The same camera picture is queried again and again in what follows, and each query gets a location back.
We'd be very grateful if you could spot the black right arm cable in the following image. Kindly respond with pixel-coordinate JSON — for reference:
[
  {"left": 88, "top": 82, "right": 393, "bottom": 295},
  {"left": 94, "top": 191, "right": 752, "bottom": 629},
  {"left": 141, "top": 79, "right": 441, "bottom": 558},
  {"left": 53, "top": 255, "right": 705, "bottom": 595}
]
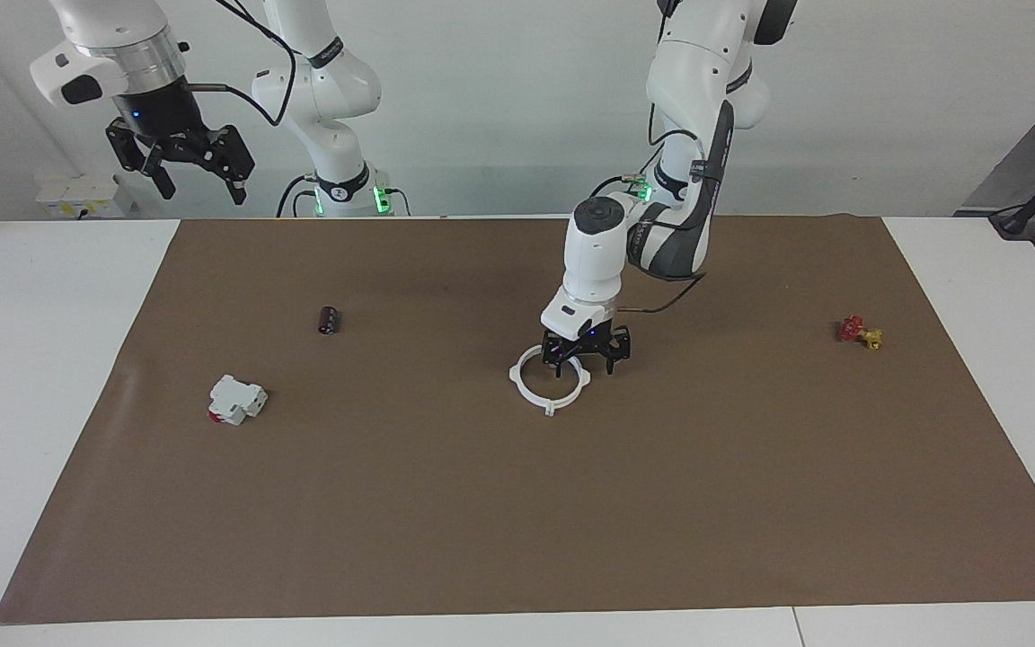
[{"left": 183, "top": 0, "right": 299, "bottom": 129}]

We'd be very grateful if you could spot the brown table mat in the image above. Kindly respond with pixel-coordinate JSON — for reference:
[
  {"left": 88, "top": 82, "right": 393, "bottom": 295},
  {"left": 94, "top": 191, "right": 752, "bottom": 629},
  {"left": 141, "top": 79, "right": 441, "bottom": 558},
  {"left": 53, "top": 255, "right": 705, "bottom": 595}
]
[{"left": 0, "top": 214, "right": 1035, "bottom": 626}]

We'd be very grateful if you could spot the white wall socket box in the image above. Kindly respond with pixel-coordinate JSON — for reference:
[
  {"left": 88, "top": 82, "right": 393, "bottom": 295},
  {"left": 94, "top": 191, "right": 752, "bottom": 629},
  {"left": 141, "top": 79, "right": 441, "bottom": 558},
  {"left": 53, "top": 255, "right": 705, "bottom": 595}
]
[{"left": 34, "top": 173, "right": 137, "bottom": 220}]

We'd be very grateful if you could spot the red and yellow valve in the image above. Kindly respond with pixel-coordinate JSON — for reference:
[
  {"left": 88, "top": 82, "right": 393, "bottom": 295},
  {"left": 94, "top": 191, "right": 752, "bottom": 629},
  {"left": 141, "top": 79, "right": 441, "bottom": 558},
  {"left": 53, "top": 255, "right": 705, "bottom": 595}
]
[{"left": 836, "top": 314, "right": 885, "bottom": 351}]

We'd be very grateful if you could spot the white circuit breaker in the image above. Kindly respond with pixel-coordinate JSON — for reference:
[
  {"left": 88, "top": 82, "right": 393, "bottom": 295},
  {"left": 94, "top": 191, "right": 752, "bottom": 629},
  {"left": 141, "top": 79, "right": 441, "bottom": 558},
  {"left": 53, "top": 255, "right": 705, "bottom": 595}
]
[{"left": 208, "top": 374, "right": 269, "bottom": 427}]

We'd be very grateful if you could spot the white half pipe clamp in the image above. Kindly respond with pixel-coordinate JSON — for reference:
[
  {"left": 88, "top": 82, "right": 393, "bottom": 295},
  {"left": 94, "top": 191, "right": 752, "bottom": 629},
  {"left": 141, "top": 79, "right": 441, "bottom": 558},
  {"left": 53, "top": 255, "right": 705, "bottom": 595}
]
[{"left": 543, "top": 344, "right": 593, "bottom": 420}]

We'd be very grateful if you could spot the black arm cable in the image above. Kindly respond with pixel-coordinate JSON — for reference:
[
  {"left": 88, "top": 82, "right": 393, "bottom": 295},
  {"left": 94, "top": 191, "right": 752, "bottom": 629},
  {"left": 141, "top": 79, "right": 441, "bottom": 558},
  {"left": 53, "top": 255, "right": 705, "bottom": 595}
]
[
  {"left": 589, "top": 99, "right": 736, "bottom": 316},
  {"left": 183, "top": 0, "right": 299, "bottom": 129}
]

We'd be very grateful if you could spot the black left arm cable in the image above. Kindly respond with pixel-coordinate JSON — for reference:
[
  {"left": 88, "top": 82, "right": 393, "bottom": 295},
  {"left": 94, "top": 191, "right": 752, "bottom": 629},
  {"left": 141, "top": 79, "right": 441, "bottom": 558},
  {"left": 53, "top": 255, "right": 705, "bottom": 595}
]
[{"left": 589, "top": 99, "right": 736, "bottom": 316}]

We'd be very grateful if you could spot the white half clamp with nub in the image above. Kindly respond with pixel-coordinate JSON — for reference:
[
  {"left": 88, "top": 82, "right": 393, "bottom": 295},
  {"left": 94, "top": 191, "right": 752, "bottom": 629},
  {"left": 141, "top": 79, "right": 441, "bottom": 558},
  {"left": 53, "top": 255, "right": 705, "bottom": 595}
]
[{"left": 509, "top": 344, "right": 556, "bottom": 420}]

